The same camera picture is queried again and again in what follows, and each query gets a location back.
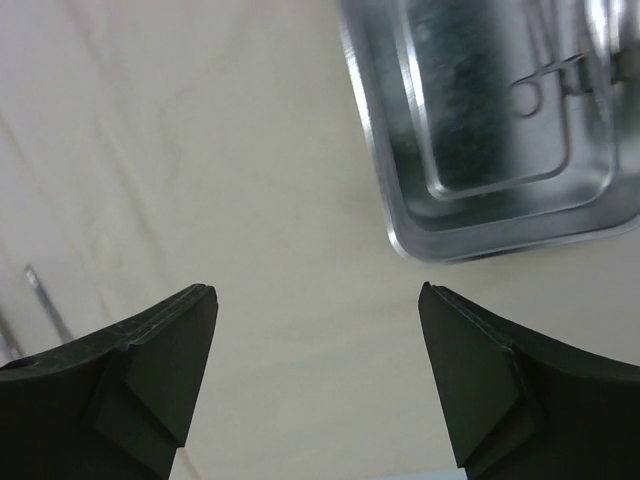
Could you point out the steel instrument tray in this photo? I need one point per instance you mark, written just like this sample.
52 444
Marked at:
461 176

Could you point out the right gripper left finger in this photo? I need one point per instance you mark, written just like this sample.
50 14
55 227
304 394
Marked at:
114 404

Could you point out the beige cloth wrap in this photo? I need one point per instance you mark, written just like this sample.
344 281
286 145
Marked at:
150 145

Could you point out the steel clamp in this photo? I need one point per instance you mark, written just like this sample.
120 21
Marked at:
47 304

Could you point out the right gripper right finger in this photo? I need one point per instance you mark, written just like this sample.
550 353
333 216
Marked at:
521 405

